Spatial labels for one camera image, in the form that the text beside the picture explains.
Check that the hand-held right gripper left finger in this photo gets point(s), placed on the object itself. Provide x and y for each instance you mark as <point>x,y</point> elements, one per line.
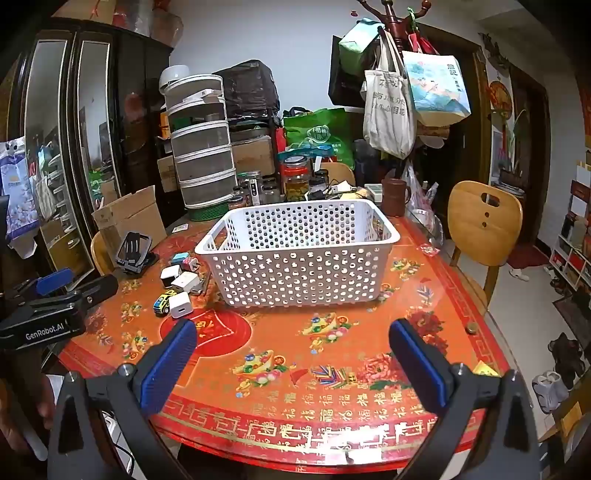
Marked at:
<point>168,364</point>

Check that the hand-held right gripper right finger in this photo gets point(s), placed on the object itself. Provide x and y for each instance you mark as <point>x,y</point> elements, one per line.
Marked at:
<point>418,364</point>

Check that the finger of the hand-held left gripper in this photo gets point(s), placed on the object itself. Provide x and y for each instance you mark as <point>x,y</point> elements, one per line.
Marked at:
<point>53,281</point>
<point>97,288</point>

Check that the white charger cube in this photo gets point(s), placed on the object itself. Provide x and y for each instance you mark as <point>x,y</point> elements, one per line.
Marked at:
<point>187,280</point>
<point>180,306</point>

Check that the yellow toy car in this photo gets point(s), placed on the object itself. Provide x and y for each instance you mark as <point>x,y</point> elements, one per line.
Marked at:
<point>161,302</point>

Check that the light blue charger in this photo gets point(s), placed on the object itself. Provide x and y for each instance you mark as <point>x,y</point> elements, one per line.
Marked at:
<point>179,259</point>

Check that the pink dotted charger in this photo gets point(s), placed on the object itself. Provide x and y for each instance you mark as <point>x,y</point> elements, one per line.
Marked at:
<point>190,264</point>

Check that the white perforated plastic basket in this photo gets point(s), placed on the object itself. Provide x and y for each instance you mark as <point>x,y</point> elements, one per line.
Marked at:
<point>295,248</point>

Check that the person's left hand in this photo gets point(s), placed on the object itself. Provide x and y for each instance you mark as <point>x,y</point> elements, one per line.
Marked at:
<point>46,401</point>

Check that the black phone stand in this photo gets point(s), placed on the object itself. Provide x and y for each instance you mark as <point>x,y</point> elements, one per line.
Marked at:
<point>134,249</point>

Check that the open cardboard box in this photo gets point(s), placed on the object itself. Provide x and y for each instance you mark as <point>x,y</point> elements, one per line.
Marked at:
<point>129,217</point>

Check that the red square sticker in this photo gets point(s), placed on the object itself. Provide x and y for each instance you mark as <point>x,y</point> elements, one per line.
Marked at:
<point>428,249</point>

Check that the red printed tablecloth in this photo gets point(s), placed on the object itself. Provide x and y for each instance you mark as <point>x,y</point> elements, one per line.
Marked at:
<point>286,369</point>

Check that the grey sneakers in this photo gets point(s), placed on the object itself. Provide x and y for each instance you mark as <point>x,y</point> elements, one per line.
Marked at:
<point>549,390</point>

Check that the green mesh basket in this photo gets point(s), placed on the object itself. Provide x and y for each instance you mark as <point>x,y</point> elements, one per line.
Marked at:
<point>210,213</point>

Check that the dark shoes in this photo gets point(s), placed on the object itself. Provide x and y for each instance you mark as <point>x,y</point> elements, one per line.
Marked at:
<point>565,353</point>

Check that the white plastic bag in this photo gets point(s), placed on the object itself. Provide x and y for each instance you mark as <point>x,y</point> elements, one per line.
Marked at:
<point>422,207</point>

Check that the glass jar with dark label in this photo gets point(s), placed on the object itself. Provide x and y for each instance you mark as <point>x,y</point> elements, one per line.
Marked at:
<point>236,203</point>

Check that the dark floor rug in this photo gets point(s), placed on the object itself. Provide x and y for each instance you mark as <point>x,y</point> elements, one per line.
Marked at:
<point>575,318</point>

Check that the brown mug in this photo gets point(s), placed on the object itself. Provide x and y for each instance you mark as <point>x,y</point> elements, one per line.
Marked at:
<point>393,198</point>

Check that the dark mirrored cabinet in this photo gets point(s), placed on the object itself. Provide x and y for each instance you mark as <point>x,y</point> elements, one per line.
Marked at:
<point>124,115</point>

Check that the stacked clear drawer tower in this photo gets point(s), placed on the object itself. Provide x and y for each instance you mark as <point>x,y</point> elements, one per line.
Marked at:
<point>203,147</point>

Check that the small card box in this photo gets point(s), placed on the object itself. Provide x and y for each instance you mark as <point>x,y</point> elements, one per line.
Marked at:
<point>374,193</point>

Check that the white cubby shelf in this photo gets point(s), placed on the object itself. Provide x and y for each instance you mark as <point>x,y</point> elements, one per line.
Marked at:
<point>572,249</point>

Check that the white power adapter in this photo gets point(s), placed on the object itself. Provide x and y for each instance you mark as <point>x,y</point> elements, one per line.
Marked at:
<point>341,187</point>

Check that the small glass jar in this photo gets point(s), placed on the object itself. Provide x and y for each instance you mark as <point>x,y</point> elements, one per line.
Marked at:
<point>270,190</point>

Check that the brown cardboard box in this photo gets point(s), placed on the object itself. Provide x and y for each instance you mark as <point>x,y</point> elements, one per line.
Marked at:
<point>254,157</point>

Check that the potted plant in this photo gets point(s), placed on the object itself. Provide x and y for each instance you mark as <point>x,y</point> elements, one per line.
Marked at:
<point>512,175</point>

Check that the glass jar with red lid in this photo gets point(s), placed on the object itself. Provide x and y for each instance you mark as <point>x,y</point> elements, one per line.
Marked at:
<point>296,182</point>

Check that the green shopping bag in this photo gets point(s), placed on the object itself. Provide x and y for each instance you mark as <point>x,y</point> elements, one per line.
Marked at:
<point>323,134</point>

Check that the beige canvas tote bag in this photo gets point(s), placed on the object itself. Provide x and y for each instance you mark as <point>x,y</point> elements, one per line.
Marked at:
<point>388,115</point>

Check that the black plastic bag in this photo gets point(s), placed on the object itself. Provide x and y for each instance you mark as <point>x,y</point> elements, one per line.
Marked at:
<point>249,87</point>

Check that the blue printed tote bag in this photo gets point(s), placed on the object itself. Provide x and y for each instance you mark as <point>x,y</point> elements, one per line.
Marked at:
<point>436,87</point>

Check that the green gift bag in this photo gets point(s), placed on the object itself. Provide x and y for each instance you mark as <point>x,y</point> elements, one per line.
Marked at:
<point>358,46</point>

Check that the wooden coat rack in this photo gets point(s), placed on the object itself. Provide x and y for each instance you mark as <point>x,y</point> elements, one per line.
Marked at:
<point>396,18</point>

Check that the red wall decoration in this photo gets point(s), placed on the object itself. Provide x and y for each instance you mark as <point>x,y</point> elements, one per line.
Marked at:
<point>501,99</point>

